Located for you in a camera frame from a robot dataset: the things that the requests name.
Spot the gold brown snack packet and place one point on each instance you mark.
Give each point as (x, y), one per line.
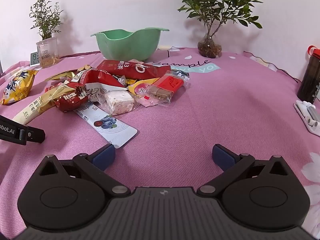
(61, 75)

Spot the dark red long packet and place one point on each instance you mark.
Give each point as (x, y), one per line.
(132, 70)

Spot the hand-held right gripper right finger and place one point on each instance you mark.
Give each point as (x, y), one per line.
(222, 156)

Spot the small leafy plant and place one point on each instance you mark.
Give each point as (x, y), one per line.
(46, 15)

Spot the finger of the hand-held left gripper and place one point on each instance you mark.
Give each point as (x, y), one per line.
(36, 135)

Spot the dark red wrapped candy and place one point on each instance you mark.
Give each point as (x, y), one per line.
(70, 101)

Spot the white plastic stand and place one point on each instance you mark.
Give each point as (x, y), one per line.
(310, 117)

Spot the nougat in clear wrapper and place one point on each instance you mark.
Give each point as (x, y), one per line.
(118, 101)

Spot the pink printed tablecloth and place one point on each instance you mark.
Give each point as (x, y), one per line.
(200, 120)

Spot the white blueberry stick packet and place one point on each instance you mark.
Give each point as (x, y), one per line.
(107, 125)

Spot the cream gold stick packet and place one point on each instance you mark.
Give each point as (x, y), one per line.
(32, 107)

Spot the small digital clock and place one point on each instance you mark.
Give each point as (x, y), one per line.
(35, 58)

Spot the yellow and pink packet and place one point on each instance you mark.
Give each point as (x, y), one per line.
(140, 85)

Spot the white plant cup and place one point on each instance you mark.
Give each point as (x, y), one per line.
(47, 53)

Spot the green plastic bowl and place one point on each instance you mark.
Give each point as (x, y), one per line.
(127, 45)

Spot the yellow snack bag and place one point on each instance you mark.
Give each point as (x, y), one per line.
(17, 86)

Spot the round glass vase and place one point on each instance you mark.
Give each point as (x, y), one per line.
(209, 48)

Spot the clear bar packet red label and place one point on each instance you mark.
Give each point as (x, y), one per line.
(167, 85)

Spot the large green leafy plant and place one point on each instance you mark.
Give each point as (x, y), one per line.
(217, 2)

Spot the red and white snack packet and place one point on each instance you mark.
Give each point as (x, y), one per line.
(100, 78)

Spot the dark bottle with red cap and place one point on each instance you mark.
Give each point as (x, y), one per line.
(310, 77)

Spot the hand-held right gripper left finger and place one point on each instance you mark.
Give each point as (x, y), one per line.
(105, 157)

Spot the black snack packet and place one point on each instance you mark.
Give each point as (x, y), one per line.
(181, 73)

